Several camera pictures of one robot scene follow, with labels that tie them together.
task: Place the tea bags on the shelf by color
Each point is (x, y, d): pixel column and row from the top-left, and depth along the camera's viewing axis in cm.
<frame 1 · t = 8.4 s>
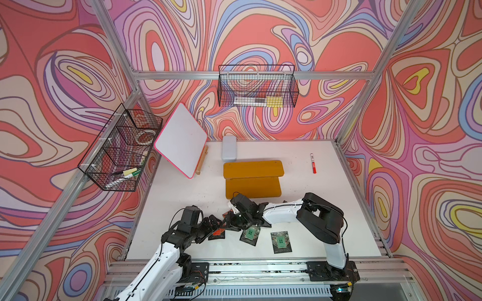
left hand: (218, 227, 82), fingers open
right hand: (223, 232, 84), fingers open
red whiteboard marker: (314, 166, 109), point 2 cm above the table
yellow wooden two-tier shelf: (257, 179, 103), point 2 cm above the table
white plastic box: (229, 152, 115), point 3 cm above the table
pink-framed whiteboard: (182, 141, 86), point 28 cm above the table
wooden whiteboard stand: (202, 160, 107), point 5 cm above the table
red tea bag: (217, 234, 84), point 2 cm above the table
green tea bag small: (250, 235, 84), point 2 cm above the table
green tea bag large: (280, 242, 82), on the table

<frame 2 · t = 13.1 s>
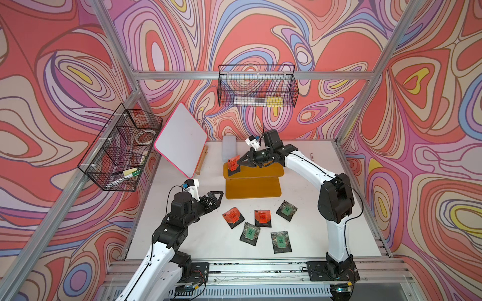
left hand: (219, 196, 75), fingers open
right hand: (239, 166, 84), fingers closed
red tea bag: (233, 166, 87), point 19 cm above the table
red tea bag 2: (233, 217, 90), on the table
green tea bag: (287, 211, 92), on the table
the other named things where they were.

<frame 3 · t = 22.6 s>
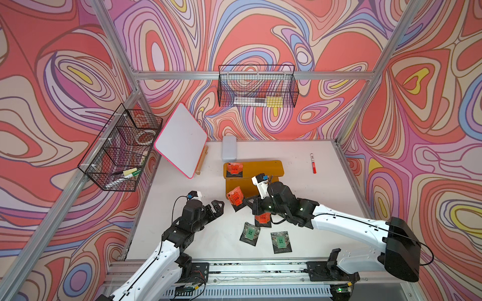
left hand: (219, 207, 82), fingers open
right hand: (246, 206, 75), fingers closed
red tea bag 2: (236, 198, 78), point 18 cm above the table
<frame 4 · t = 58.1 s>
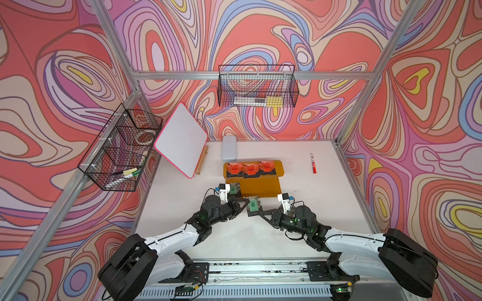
left hand: (251, 203, 76), fingers closed
right hand: (260, 220, 77), fingers closed
green tea bag small: (254, 203, 80), point 15 cm above the table
green tea bag large: (234, 188, 98), point 3 cm above the table
red tea bag 2: (250, 170, 90), point 15 cm above the table
red tea bag 3: (267, 167, 90), point 16 cm above the table
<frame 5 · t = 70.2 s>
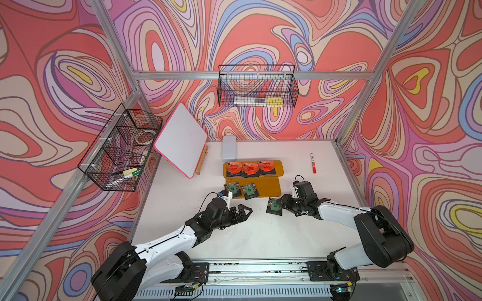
left hand: (249, 214, 79), fingers open
right hand: (281, 207, 91), fingers open
green tea bag small: (250, 190, 98), point 2 cm above the table
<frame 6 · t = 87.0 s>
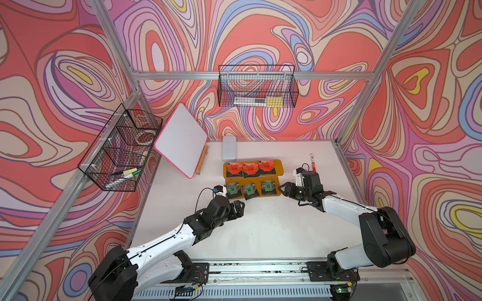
left hand: (241, 207, 81), fingers open
right hand: (283, 193, 91), fingers open
green tea bag: (268, 187, 98), point 3 cm above the table
